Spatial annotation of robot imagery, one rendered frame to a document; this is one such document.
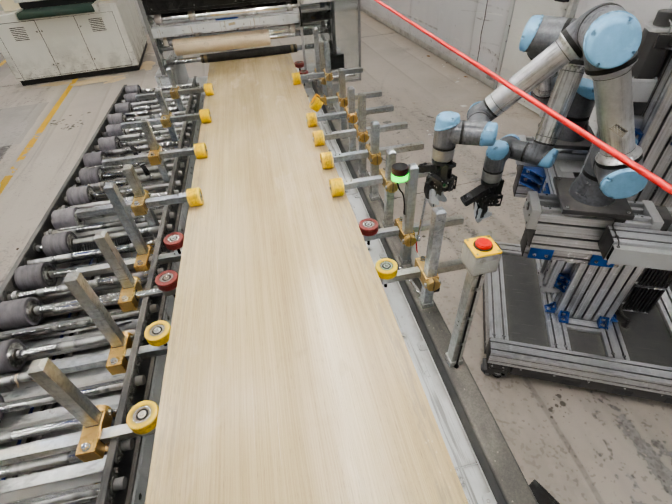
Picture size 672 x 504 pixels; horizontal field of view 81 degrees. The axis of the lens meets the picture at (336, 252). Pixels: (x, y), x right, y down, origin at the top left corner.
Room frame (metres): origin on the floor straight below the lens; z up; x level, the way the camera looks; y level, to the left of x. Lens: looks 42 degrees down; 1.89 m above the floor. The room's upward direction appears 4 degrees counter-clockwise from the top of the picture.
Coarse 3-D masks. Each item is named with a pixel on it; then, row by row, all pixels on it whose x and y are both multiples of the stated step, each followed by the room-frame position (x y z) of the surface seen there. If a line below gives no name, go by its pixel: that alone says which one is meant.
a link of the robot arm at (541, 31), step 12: (528, 24) 1.49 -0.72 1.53; (540, 24) 1.46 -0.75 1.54; (552, 24) 1.44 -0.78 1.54; (564, 24) 1.42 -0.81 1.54; (528, 36) 1.47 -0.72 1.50; (540, 36) 1.44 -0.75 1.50; (552, 36) 1.42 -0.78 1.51; (528, 48) 1.47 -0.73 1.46; (540, 48) 1.44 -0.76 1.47; (540, 84) 1.62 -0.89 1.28; (552, 84) 1.61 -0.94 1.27; (540, 96) 1.65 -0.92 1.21
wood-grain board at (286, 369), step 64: (256, 64) 3.52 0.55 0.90; (256, 128) 2.25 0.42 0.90; (256, 192) 1.55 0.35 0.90; (320, 192) 1.51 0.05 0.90; (192, 256) 1.14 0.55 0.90; (256, 256) 1.11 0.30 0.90; (320, 256) 1.08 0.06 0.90; (192, 320) 0.82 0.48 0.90; (256, 320) 0.80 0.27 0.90; (320, 320) 0.78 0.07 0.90; (384, 320) 0.76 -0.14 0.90; (192, 384) 0.59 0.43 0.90; (256, 384) 0.57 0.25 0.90; (320, 384) 0.56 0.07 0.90; (384, 384) 0.55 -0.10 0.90; (192, 448) 0.41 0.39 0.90; (256, 448) 0.40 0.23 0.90; (320, 448) 0.39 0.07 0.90; (384, 448) 0.38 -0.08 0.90
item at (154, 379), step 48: (192, 96) 3.12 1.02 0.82; (96, 144) 2.42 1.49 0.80; (144, 144) 2.80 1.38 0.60; (192, 144) 2.54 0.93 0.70; (0, 288) 1.10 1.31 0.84; (48, 336) 0.95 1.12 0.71; (144, 384) 0.71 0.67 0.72; (0, 480) 0.45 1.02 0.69; (48, 480) 0.43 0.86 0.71; (144, 480) 0.44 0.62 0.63
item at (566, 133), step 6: (570, 120) 1.58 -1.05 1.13; (576, 120) 1.57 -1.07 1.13; (582, 120) 1.57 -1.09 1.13; (588, 120) 1.58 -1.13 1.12; (564, 126) 1.59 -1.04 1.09; (582, 126) 1.56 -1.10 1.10; (588, 126) 1.59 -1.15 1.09; (564, 132) 1.58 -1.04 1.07; (570, 132) 1.56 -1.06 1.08; (558, 138) 1.58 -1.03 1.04; (564, 138) 1.57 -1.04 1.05; (570, 138) 1.55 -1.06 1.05; (576, 138) 1.55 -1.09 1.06; (582, 138) 1.55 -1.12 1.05
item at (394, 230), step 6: (450, 216) 1.31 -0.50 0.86; (456, 216) 1.31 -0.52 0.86; (462, 216) 1.31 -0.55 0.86; (426, 222) 1.29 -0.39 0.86; (450, 222) 1.28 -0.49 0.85; (456, 222) 1.29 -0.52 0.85; (462, 222) 1.29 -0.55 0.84; (384, 228) 1.27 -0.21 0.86; (390, 228) 1.26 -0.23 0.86; (396, 228) 1.26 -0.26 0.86; (414, 228) 1.26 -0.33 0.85; (426, 228) 1.27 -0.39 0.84; (378, 234) 1.24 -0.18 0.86; (384, 234) 1.24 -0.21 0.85; (390, 234) 1.25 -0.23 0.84; (396, 234) 1.25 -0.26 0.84; (366, 240) 1.23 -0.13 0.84
